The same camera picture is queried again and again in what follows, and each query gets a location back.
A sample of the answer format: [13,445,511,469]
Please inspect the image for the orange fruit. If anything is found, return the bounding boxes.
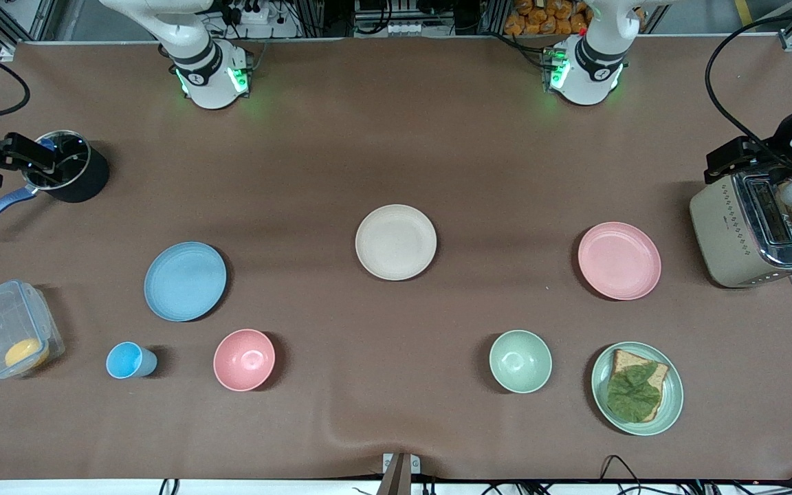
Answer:
[4,338,50,370]

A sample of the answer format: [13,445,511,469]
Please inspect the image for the green lettuce leaf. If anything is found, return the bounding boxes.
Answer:
[606,362,662,423]

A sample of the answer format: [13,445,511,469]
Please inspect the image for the black floor cables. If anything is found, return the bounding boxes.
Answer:
[485,454,792,495]

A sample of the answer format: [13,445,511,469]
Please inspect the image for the metal table bracket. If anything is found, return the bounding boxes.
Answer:
[382,452,421,495]

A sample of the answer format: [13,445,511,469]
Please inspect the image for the green bowl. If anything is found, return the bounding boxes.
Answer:
[489,330,553,395]

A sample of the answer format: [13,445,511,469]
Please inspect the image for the brown table mat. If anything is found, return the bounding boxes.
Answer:
[0,36,792,482]

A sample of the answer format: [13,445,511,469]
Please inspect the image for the beige plate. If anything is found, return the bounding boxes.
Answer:
[355,204,438,281]

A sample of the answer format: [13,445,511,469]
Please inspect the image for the brown bread slice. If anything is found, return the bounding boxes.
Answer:
[609,349,670,423]

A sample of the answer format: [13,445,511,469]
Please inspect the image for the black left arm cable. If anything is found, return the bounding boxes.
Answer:
[705,10,792,171]

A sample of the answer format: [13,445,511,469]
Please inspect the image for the orange snack bags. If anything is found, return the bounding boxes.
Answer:
[503,0,593,36]

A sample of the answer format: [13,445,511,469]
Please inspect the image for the blue plate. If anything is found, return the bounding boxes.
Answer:
[144,241,228,322]

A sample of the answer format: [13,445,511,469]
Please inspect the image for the green plate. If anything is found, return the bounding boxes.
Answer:
[591,342,684,437]

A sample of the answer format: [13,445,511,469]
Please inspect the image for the white power strip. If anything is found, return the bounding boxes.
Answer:
[239,2,274,26]

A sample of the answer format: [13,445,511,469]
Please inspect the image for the pink plate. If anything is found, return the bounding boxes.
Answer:
[577,221,663,301]

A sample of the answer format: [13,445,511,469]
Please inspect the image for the beige chrome toaster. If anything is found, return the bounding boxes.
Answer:
[689,170,792,289]

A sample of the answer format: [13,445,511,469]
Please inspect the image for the pink bowl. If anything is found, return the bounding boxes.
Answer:
[213,329,276,393]

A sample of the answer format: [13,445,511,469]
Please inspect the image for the blue cup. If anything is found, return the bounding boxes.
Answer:
[106,342,158,380]

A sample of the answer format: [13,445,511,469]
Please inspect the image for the black pot blue handle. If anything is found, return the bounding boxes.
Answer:
[0,130,111,237]

